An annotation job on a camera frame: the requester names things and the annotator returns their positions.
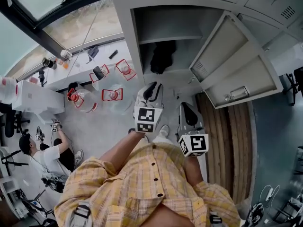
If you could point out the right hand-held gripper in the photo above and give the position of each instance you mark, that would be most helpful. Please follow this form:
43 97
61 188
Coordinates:
193 143

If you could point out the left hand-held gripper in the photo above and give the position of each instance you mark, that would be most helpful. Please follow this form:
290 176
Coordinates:
148 117

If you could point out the black umbrella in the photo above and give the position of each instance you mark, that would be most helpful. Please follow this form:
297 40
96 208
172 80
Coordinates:
163 55

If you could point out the grey metal locker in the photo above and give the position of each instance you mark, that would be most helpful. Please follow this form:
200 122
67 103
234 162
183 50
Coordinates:
236 55

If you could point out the person's left forearm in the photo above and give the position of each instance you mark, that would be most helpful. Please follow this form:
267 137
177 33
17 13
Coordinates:
123 150

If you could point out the person's right forearm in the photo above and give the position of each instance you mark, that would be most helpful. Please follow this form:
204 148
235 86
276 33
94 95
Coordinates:
193 171

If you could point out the person's white shoe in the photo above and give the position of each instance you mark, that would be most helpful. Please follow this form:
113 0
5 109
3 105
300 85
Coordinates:
163 131

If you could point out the wooden slat pallet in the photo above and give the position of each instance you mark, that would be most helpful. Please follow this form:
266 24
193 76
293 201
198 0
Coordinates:
225 145

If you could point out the yellow plaid shirt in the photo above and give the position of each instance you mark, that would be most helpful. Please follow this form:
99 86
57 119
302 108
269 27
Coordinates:
142 185

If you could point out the black smartphone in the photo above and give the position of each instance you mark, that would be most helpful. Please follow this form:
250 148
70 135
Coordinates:
98 72

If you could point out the black remote control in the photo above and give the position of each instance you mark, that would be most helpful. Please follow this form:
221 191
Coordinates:
113 54

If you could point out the black folded device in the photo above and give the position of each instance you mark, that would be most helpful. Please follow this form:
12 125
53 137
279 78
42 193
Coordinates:
93 52

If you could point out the clear jar white lid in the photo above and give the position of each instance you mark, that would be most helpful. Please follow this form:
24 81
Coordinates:
65 55

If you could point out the black metal cup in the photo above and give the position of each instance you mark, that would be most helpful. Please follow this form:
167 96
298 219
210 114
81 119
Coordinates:
48 63

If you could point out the black small tripod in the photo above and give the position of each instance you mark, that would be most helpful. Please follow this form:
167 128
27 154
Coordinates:
41 77

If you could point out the white cardboard box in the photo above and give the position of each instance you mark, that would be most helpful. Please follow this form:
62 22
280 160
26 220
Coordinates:
35 98

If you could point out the black swivel chair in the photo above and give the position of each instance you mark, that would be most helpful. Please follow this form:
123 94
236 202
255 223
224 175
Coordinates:
294 84

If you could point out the black office chair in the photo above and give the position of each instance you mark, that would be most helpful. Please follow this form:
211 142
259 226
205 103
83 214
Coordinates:
9 122

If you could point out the pack of water bottles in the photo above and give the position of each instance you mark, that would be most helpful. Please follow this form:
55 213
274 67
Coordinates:
8 90

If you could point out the black window frame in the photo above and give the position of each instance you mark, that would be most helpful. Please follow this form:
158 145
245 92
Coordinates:
45 38

